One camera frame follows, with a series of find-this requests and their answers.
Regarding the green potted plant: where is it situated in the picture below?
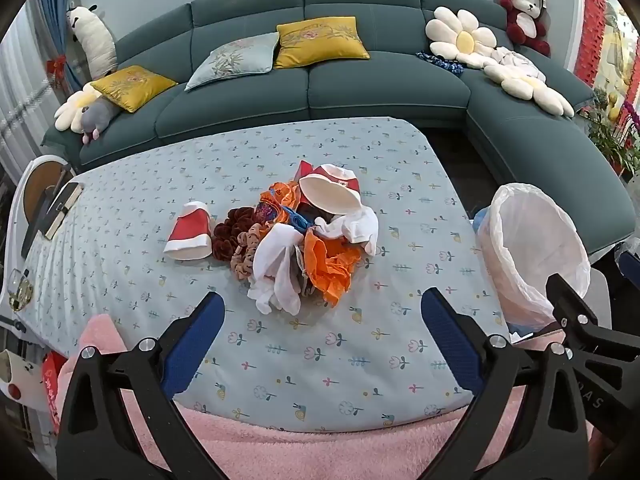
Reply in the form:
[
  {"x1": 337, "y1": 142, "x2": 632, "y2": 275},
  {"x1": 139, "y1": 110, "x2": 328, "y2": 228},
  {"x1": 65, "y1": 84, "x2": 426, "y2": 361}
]
[{"x1": 582, "y1": 92, "x2": 640, "y2": 176}]

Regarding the yellow embroidered cushion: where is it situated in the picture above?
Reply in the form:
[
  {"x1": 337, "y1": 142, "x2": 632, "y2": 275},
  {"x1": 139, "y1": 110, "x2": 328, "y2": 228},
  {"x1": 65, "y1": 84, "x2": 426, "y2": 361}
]
[
  {"x1": 90, "y1": 65, "x2": 178, "y2": 113},
  {"x1": 273, "y1": 16, "x2": 371, "y2": 70}
]

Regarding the red wall decoration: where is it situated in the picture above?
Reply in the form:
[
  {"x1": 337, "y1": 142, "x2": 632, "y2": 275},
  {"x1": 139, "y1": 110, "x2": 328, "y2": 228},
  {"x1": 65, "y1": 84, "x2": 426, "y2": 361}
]
[{"x1": 575, "y1": 0, "x2": 608, "y2": 81}]

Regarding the white wooden chair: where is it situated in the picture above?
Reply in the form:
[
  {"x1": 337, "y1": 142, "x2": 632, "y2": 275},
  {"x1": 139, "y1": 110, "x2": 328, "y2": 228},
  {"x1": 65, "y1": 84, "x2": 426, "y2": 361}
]
[{"x1": 5, "y1": 156, "x2": 73, "y2": 261}]

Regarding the red teddy bear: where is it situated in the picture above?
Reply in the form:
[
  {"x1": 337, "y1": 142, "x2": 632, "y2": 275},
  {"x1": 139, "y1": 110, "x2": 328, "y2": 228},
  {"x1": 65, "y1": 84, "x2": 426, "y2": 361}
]
[{"x1": 497, "y1": 0, "x2": 552, "y2": 57}]

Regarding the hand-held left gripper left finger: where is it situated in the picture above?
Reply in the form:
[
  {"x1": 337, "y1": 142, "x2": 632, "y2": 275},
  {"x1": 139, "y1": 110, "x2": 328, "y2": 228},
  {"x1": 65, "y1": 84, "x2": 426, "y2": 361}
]
[{"x1": 56, "y1": 290, "x2": 227, "y2": 480}]

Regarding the red packet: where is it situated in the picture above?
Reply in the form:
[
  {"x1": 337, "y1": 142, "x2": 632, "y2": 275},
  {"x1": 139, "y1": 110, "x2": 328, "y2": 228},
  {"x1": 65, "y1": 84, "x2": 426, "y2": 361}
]
[{"x1": 41, "y1": 352, "x2": 66, "y2": 433}]

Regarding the dark red scrunchie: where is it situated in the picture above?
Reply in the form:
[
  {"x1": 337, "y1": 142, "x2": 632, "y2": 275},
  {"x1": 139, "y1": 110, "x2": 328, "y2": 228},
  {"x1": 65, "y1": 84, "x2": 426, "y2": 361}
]
[{"x1": 212, "y1": 206, "x2": 268, "y2": 262}]

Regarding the white folded cloth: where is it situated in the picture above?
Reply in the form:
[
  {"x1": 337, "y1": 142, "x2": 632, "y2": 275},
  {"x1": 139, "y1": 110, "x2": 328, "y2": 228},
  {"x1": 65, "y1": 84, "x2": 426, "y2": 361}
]
[{"x1": 492, "y1": 46, "x2": 546, "y2": 81}]

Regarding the pink fluffy blanket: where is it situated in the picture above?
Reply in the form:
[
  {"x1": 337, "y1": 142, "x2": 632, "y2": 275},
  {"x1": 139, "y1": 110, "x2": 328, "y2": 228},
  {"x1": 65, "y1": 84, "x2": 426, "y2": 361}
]
[{"x1": 52, "y1": 312, "x2": 601, "y2": 480}]

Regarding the grey plush animal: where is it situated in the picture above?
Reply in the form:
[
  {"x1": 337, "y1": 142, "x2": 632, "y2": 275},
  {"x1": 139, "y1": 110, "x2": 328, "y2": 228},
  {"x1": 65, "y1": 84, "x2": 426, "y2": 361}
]
[{"x1": 80, "y1": 97, "x2": 123, "y2": 146}]

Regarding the tan scrunchie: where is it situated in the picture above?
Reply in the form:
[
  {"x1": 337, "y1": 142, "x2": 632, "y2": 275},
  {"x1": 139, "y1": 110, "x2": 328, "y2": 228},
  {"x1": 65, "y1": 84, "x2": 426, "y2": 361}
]
[{"x1": 230, "y1": 222, "x2": 266, "y2": 281}]

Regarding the red bow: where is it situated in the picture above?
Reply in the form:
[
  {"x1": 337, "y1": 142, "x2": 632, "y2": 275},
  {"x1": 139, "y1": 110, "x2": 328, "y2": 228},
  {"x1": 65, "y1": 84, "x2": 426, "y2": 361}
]
[{"x1": 47, "y1": 56, "x2": 68, "y2": 90}]

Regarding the teal sectional sofa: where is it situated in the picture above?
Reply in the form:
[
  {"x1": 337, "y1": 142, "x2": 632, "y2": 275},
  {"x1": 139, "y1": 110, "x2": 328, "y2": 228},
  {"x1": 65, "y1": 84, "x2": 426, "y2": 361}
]
[{"x1": 41, "y1": 0, "x2": 638, "y2": 256}]

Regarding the pink orchid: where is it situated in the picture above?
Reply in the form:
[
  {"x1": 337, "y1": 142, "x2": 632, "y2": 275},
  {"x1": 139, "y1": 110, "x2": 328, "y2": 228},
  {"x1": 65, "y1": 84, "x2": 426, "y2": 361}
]
[{"x1": 620, "y1": 100, "x2": 640, "y2": 131}]

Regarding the white paper bag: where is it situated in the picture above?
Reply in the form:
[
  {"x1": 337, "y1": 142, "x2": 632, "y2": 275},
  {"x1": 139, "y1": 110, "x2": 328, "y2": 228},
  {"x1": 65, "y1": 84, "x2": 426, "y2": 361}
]
[{"x1": 0, "y1": 347, "x2": 48, "y2": 411}]

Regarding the white sheer curtain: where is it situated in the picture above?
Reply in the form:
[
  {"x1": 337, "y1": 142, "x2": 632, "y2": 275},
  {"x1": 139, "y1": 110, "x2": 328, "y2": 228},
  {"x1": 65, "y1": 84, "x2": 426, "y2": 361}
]
[{"x1": 0, "y1": 0, "x2": 66, "y2": 181}]

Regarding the light blue floral sheet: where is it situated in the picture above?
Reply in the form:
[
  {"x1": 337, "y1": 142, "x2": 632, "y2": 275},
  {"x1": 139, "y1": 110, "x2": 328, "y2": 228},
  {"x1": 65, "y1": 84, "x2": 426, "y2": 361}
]
[{"x1": 20, "y1": 116, "x2": 511, "y2": 433}]

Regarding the dark book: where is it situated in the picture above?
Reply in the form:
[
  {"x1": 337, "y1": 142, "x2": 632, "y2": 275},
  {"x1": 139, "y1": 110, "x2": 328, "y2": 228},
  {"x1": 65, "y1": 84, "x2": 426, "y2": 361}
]
[{"x1": 44, "y1": 182, "x2": 83, "y2": 241}]

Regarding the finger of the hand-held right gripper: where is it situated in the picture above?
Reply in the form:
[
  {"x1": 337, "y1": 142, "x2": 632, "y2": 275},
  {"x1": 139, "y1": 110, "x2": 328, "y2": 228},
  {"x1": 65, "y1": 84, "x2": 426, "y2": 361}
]
[
  {"x1": 617, "y1": 251, "x2": 640, "y2": 286},
  {"x1": 545, "y1": 274, "x2": 640, "y2": 363}
]

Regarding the bin with white bag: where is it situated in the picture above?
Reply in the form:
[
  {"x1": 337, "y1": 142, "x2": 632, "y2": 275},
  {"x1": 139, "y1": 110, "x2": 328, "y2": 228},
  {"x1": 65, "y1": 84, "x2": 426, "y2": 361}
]
[{"x1": 475, "y1": 183, "x2": 592, "y2": 333}]

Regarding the orange plastic bag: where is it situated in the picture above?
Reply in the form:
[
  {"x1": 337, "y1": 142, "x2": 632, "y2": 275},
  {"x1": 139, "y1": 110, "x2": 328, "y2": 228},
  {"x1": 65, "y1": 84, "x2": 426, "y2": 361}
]
[{"x1": 302, "y1": 227, "x2": 361, "y2": 306}]

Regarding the colourful wall painting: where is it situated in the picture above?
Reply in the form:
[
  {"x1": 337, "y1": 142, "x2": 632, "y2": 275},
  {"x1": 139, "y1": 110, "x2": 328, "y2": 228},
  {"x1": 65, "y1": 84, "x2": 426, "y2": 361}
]
[{"x1": 602, "y1": 0, "x2": 640, "y2": 111}]

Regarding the light blue embroidered cushion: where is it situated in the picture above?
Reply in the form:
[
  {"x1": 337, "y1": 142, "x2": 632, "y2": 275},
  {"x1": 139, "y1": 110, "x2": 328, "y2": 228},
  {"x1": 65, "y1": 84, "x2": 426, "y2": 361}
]
[{"x1": 185, "y1": 32, "x2": 280, "y2": 92}]

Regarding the red white paper cup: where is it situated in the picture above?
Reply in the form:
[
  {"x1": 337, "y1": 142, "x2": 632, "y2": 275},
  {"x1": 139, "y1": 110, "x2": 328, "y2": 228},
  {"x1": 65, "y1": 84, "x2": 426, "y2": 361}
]
[
  {"x1": 163, "y1": 201, "x2": 213, "y2": 262},
  {"x1": 298, "y1": 164, "x2": 363, "y2": 217}
]

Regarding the long white panda plush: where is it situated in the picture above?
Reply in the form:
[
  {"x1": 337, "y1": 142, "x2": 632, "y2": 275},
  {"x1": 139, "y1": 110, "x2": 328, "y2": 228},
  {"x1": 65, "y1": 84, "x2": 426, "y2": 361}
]
[{"x1": 66, "y1": 4, "x2": 118, "y2": 73}]

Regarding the blue curtain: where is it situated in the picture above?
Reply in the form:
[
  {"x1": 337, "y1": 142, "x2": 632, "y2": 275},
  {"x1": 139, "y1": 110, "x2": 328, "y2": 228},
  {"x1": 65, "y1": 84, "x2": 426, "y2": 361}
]
[{"x1": 37, "y1": 0, "x2": 83, "y2": 96}]

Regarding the white flower cushion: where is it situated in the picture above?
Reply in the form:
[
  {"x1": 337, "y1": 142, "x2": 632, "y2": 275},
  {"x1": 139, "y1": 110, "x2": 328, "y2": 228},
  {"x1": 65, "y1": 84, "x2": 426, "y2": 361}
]
[
  {"x1": 54, "y1": 82, "x2": 108, "y2": 133},
  {"x1": 425, "y1": 6, "x2": 498, "y2": 68},
  {"x1": 482, "y1": 62, "x2": 576, "y2": 118}
]

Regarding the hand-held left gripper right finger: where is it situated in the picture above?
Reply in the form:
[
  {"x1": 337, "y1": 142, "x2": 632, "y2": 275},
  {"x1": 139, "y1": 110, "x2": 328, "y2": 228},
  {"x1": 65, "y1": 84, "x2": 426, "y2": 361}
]
[{"x1": 421, "y1": 287, "x2": 593, "y2": 480}]

